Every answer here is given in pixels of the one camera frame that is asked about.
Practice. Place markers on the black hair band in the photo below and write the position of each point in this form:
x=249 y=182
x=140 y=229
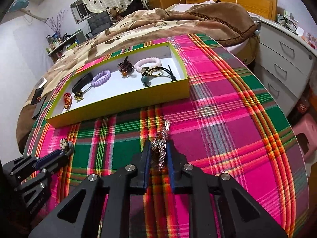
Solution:
x=83 y=80

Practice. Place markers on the black card with orange ornament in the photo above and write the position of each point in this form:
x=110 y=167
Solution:
x=38 y=95

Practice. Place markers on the black office chair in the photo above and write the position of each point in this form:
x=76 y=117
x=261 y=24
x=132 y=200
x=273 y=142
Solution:
x=99 y=23

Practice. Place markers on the purple decorative branches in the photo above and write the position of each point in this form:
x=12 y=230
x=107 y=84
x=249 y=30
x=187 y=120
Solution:
x=56 y=22

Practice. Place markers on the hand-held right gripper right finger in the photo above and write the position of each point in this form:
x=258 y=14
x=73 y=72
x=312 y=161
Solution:
x=171 y=168

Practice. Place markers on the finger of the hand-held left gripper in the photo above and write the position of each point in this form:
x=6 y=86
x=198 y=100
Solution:
x=47 y=157
x=52 y=168

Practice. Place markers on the green white box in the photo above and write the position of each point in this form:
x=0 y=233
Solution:
x=288 y=14

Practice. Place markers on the wall pipe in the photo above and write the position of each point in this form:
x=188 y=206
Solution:
x=34 y=14

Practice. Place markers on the black clothing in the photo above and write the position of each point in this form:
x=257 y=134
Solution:
x=135 y=5

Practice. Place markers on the pink box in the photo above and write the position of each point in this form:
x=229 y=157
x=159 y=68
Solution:
x=309 y=39

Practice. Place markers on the window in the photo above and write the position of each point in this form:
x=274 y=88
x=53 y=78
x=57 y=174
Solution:
x=78 y=11

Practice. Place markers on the brown beaded barrette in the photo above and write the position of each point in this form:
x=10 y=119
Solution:
x=158 y=148

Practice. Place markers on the pink plastic stool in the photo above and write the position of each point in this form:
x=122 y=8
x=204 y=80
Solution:
x=307 y=126

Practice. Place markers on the black flat case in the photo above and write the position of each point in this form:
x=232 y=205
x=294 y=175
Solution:
x=39 y=107

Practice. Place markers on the white desk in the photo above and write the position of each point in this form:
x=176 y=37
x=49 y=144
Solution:
x=64 y=44

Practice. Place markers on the white pillow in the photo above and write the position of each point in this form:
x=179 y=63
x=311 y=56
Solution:
x=188 y=5

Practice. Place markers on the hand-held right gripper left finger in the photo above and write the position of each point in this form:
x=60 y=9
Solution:
x=147 y=168

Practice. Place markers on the wooden headboard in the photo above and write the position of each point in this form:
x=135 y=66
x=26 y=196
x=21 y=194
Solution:
x=247 y=0

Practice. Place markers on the brown teddy bear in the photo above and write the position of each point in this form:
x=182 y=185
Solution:
x=114 y=13

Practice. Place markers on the teal covered air conditioner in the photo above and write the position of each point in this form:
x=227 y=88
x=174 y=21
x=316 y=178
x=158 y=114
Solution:
x=18 y=3

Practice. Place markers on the cola bottle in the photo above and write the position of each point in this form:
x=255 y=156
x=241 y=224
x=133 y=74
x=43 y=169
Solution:
x=302 y=106

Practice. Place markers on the white drawer cabinet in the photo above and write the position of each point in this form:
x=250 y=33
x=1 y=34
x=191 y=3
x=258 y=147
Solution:
x=279 y=54

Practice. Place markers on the brown beaded hair clip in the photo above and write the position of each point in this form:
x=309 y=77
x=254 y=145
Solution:
x=123 y=67

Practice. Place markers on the bed mattress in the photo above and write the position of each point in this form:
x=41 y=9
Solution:
x=244 y=52

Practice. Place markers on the yellow-green shallow box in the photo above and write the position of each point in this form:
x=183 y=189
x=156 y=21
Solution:
x=123 y=104

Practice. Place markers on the brown patterned blanket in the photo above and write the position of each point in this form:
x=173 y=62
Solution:
x=198 y=22

